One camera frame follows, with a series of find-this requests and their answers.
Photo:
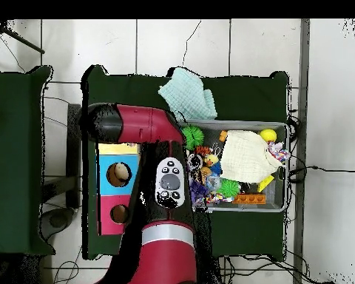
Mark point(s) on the cream knitted cloth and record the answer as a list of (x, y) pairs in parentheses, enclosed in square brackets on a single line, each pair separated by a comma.
[(248, 157)]

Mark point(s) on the mint green knitted cloth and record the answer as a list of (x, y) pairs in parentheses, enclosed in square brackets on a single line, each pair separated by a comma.
[(186, 94)]

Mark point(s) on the plain yellow ball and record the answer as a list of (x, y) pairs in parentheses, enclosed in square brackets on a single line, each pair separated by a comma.
[(268, 135)]

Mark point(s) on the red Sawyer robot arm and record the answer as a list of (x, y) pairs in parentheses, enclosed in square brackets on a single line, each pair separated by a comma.
[(148, 124)]

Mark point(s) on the green spiky ball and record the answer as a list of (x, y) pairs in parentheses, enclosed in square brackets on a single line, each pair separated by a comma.
[(194, 137), (228, 187)]

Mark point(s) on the wooden box with three holes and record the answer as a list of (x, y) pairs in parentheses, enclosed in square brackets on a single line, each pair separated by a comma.
[(106, 189)]

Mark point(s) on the white ball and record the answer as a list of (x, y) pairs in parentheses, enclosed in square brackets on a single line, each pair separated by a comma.
[(122, 172)]

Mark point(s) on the green cloth side table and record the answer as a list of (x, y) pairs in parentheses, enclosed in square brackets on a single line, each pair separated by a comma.
[(15, 171)]

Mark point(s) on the orange plastic tray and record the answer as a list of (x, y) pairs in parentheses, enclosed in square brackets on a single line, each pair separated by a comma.
[(250, 199)]

